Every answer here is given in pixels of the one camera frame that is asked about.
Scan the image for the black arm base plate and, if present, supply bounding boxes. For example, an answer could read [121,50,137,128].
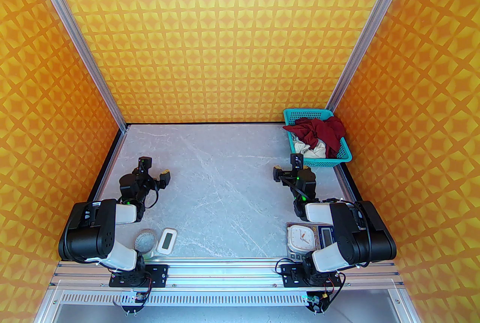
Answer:
[280,263,342,287]
[109,263,168,287]

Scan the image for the white analog clock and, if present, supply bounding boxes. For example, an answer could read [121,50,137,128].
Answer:
[287,224,315,251]

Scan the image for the round clear tape roll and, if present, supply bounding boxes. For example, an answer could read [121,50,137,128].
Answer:
[134,230,157,254]

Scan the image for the white digital timer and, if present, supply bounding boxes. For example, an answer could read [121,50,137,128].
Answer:
[156,228,177,254]

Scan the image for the teal plastic laundry basket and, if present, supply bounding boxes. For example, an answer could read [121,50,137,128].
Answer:
[283,108,354,167]

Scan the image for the cream fabric shorts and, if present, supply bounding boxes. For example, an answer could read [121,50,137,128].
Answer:
[292,138,327,158]

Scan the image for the slotted metal cable tray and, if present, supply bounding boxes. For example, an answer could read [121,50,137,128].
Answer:
[56,290,407,309]

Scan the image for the aluminium frame post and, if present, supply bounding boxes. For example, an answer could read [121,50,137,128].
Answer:
[19,0,129,131]
[325,0,424,113]

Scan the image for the small circuit board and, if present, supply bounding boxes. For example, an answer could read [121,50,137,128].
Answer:
[121,290,151,314]
[303,291,331,314]

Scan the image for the aluminium frame rail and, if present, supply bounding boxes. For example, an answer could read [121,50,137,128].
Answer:
[49,258,404,290]

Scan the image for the dark red t-shirt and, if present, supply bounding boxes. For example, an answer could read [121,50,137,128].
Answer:
[285,116,346,159]

